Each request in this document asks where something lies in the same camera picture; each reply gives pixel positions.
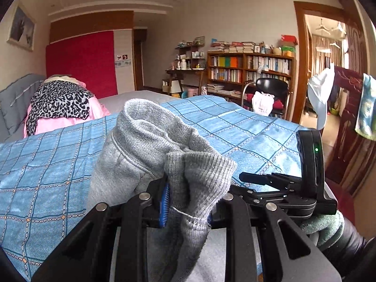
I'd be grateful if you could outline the dark wooden door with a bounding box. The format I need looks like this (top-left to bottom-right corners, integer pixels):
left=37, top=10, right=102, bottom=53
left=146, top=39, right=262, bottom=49
left=133, top=29, right=147, bottom=91

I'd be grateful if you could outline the wooden door frame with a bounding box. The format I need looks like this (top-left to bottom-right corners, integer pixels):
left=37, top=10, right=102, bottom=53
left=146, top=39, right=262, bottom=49
left=294, top=1, right=357, bottom=124

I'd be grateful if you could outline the carved wooden door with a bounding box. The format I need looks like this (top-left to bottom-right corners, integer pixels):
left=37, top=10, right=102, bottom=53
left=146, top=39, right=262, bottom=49
left=325, top=0, right=376, bottom=197

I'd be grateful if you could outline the person's right forearm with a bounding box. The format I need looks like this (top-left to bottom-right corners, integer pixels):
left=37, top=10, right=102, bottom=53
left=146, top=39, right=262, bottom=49
left=300, top=210, right=376, bottom=282

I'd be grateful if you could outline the black chair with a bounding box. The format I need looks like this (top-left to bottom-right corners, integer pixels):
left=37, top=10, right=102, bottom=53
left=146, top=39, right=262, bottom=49
left=241, top=78, right=291, bottom=118

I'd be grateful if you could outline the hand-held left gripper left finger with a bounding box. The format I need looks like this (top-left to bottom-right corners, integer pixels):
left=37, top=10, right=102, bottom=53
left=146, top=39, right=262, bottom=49
left=31, top=179, right=171, bottom=282

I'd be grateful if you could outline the white cloth bag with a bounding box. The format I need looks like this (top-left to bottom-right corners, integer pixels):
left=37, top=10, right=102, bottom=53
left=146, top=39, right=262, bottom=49
left=252, top=91, right=275, bottom=116

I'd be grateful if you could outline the blue green towel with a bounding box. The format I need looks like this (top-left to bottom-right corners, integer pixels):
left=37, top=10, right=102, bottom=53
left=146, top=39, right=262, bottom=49
left=354, top=73, right=376, bottom=141

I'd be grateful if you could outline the blue checked bedsheet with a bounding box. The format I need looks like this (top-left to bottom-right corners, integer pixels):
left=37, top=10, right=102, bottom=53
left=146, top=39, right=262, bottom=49
left=0, top=94, right=309, bottom=282

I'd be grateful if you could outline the grey padded headboard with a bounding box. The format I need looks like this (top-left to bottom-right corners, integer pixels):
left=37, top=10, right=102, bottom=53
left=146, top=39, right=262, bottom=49
left=0, top=73, right=47, bottom=143

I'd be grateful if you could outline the brown overhead cabinet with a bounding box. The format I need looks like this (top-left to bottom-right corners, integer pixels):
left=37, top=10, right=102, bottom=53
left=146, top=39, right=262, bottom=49
left=49, top=10, right=135, bottom=43

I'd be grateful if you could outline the wooden bookshelf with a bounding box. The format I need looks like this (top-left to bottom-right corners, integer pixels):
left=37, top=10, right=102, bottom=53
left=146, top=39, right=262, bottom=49
left=207, top=51, right=295, bottom=118

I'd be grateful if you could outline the white storage box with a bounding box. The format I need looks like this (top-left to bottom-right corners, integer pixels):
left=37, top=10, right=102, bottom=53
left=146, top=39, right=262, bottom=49
left=162, top=79, right=183, bottom=95

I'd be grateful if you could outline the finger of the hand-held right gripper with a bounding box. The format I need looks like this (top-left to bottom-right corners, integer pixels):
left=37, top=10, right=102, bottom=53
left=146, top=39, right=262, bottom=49
left=231, top=185, right=318, bottom=218
left=239, top=172, right=302, bottom=190

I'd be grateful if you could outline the white hanging cap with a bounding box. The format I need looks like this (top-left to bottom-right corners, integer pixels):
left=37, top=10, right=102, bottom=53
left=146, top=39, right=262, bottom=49
left=307, top=67, right=335, bottom=130

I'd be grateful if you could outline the pink quilt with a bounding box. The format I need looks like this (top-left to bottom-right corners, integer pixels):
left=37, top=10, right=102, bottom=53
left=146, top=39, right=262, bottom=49
left=23, top=76, right=111, bottom=137

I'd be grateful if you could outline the small wooden desk shelf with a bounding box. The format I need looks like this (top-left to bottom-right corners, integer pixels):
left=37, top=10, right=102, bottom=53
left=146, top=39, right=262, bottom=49
left=176, top=43, right=205, bottom=69

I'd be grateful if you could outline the grey bed cover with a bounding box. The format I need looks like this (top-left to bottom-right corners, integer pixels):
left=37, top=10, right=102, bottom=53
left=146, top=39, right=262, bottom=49
left=98, top=90, right=174, bottom=115

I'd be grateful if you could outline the pile of books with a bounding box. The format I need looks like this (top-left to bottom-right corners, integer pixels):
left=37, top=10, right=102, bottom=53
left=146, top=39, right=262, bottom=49
left=210, top=40, right=256, bottom=54

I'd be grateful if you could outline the red cloth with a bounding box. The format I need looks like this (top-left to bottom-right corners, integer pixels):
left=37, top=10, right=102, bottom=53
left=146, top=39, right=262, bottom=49
left=245, top=93, right=285, bottom=110

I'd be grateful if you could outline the framed wall picture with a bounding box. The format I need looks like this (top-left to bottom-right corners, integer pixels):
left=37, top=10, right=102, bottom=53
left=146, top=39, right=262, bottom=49
left=6, top=4, right=36, bottom=52

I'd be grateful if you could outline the leopard print cloth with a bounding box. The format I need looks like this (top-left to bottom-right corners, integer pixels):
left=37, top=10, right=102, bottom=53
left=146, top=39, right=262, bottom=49
left=26, top=81, right=95, bottom=136

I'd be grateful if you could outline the wooden desk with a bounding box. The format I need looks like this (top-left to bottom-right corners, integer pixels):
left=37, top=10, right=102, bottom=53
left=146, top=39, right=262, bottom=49
left=165, top=68, right=206, bottom=94

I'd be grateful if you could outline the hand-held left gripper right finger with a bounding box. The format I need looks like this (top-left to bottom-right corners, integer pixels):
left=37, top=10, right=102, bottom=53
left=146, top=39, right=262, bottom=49
left=207, top=192, right=343, bottom=282

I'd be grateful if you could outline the grey sweatshirt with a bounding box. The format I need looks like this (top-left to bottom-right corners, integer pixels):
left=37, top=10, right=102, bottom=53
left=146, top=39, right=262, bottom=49
left=86, top=98, right=262, bottom=282

